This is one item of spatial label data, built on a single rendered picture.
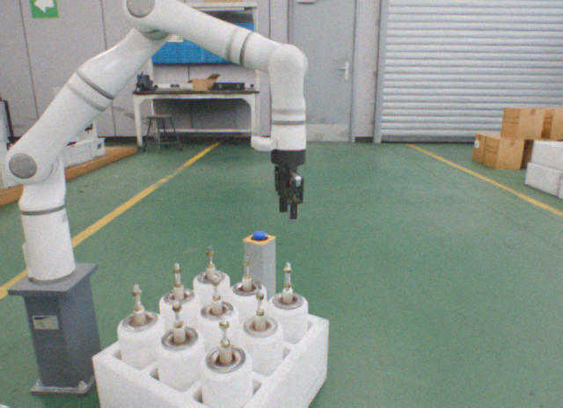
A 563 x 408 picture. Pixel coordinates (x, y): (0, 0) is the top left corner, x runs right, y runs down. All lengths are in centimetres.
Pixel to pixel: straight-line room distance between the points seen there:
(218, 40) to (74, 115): 34
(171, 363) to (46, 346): 41
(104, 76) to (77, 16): 573
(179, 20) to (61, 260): 61
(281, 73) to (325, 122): 503
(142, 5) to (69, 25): 580
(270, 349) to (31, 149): 65
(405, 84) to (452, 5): 121
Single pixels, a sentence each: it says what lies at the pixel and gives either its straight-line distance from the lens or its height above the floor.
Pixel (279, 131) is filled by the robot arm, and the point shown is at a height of 66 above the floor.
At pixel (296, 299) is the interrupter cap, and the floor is 25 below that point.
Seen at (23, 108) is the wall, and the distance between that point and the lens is 708.
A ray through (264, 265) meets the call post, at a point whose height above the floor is 24.
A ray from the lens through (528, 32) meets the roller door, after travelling 663.
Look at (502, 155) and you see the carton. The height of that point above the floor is 14.
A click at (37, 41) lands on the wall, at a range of 690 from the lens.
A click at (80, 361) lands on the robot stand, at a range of 113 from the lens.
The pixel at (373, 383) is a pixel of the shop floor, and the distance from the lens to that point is 111.
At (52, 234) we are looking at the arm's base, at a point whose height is 42.
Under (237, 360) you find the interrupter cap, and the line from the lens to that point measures 76.
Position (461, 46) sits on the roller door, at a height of 139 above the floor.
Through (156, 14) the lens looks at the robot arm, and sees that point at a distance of 85.
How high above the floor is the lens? 73
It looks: 15 degrees down
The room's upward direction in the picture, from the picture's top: straight up
